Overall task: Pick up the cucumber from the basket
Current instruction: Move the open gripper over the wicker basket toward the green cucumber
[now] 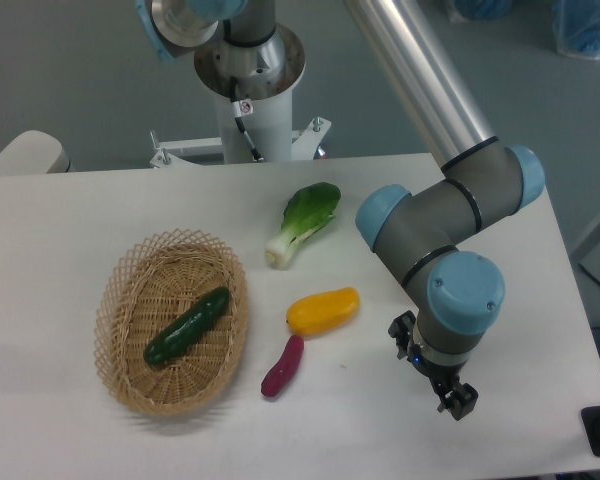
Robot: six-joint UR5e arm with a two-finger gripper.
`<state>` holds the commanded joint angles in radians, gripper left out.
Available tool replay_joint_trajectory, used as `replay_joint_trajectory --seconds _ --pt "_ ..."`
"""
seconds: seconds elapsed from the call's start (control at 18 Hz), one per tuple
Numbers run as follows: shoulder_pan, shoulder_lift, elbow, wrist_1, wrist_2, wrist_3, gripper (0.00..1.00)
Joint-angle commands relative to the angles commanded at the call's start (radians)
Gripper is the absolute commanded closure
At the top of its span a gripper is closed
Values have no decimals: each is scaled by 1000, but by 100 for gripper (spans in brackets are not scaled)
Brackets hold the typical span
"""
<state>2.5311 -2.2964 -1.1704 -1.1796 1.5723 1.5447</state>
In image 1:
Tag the yellow bell pepper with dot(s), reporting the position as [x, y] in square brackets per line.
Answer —
[322, 312]

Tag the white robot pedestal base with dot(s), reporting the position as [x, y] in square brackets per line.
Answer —
[252, 91]

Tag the woven wicker basket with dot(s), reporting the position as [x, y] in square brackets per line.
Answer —
[152, 285]

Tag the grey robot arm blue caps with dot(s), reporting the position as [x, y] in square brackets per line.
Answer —
[457, 294]

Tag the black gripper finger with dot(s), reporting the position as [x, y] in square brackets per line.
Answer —
[400, 330]
[455, 397]

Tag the green cucumber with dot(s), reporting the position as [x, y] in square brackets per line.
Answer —
[175, 340]

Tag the white chair armrest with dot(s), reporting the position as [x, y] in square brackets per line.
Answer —
[34, 153]

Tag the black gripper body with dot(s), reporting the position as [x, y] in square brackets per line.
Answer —
[444, 379]

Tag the purple sweet potato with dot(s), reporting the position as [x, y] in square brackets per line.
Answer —
[284, 370]

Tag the blue plastic bag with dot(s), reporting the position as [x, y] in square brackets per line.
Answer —
[576, 28]

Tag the green bok choy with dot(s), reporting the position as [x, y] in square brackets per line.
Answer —
[309, 210]

